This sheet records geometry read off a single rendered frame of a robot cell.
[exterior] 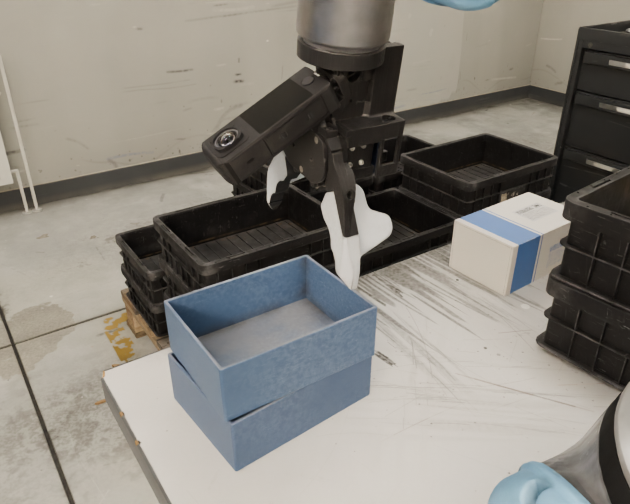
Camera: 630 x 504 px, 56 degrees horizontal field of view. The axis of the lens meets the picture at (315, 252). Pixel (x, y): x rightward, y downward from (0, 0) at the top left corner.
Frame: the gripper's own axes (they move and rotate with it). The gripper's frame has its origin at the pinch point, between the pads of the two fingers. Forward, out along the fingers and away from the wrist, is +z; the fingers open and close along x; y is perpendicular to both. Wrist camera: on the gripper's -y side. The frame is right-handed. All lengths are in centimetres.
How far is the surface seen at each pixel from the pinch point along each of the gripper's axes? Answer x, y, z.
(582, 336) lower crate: -12.0, 36.6, 17.6
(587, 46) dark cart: 91, 174, 24
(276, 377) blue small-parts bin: -2.5, -3.7, 14.1
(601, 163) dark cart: 70, 175, 61
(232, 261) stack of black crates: 54, 17, 44
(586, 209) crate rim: -6.7, 35.0, 0.7
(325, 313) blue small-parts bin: 7.5, 9.2, 18.2
